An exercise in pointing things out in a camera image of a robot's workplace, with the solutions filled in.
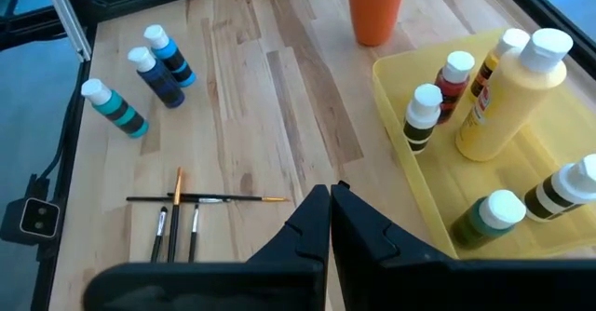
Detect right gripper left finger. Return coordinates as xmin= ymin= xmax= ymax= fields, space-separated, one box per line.
xmin=82 ymin=183 xmax=332 ymax=311

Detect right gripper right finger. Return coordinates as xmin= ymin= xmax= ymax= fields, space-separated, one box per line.
xmin=330 ymin=180 xmax=596 ymax=311

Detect green paint bottle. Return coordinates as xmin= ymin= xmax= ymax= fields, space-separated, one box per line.
xmin=449 ymin=188 xmax=527 ymax=251

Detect brush golden bristles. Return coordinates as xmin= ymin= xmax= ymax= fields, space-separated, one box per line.
xmin=166 ymin=166 xmax=183 ymax=264

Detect white paint bottle black label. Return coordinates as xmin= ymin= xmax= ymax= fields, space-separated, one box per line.
xmin=523 ymin=154 xmax=596 ymax=223
xmin=402 ymin=83 xmax=444 ymax=156

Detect red paint bottle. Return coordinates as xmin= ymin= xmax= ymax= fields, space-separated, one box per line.
xmin=434 ymin=49 xmax=477 ymax=125

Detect large yellow paint bottle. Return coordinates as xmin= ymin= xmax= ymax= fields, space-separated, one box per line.
xmin=454 ymin=27 xmax=575 ymax=163

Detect light blue paint bottle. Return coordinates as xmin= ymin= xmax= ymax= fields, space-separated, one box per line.
xmin=142 ymin=23 xmax=197 ymax=88

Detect small yellow paint bottle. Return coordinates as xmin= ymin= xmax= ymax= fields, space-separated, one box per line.
xmin=468 ymin=27 xmax=532 ymax=103

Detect dark blue paint bottle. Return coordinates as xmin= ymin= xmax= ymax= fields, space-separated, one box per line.
xmin=127 ymin=45 xmax=186 ymax=110

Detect teal paint bottle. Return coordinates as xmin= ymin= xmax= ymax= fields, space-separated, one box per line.
xmin=80 ymin=77 xmax=151 ymax=140

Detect black-bristle brush silver ferrule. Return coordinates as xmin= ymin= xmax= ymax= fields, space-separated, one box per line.
xmin=149 ymin=206 xmax=169 ymax=264

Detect thick black brush silver ferrule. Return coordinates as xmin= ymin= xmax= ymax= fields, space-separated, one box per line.
xmin=125 ymin=196 xmax=233 ymax=205

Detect yellow translucent plastic tray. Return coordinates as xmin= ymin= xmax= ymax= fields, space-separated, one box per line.
xmin=371 ymin=26 xmax=596 ymax=261

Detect red-orange plastic cup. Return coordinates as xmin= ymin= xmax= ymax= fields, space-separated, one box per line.
xmin=345 ymin=0 xmax=409 ymax=47

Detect black table-level camera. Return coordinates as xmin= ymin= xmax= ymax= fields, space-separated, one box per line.
xmin=0 ymin=196 xmax=62 ymax=248

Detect silver aluminium bracket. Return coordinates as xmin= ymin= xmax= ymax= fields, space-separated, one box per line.
xmin=39 ymin=0 xmax=93 ymax=64

